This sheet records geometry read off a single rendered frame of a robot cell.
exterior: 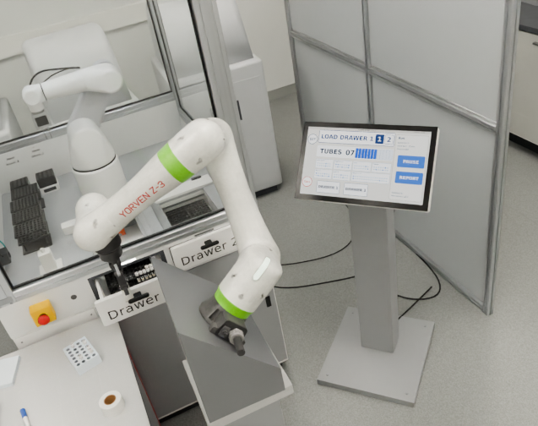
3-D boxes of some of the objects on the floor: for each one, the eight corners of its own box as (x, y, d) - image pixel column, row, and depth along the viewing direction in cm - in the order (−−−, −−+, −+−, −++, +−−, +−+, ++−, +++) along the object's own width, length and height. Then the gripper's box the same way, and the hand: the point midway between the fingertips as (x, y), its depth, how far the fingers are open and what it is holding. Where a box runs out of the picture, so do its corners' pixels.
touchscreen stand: (414, 406, 244) (410, 217, 188) (317, 383, 263) (287, 204, 207) (434, 326, 281) (436, 147, 224) (348, 310, 299) (330, 141, 243)
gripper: (94, 240, 186) (116, 293, 199) (100, 260, 176) (122, 315, 189) (115, 232, 188) (136, 285, 201) (122, 252, 177) (144, 306, 191)
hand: (127, 292), depth 193 cm, fingers closed, pressing on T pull
